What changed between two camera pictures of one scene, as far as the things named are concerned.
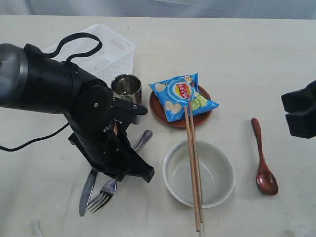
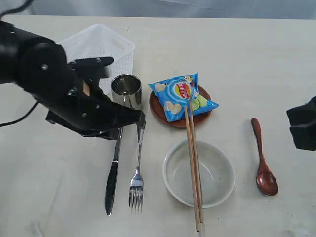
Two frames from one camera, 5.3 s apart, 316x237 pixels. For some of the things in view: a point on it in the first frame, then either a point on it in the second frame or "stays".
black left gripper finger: x=135 y=165 → x=118 y=115
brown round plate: x=157 y=110 stays
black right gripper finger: x=300 y=100 → x=302 y=115
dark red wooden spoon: x=265 y=180 stays
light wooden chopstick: x=192 y=170 stays
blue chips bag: x=176 y=93 stays
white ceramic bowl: x=217 y=173 stays
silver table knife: x=87 y=190 → x=111 y=179
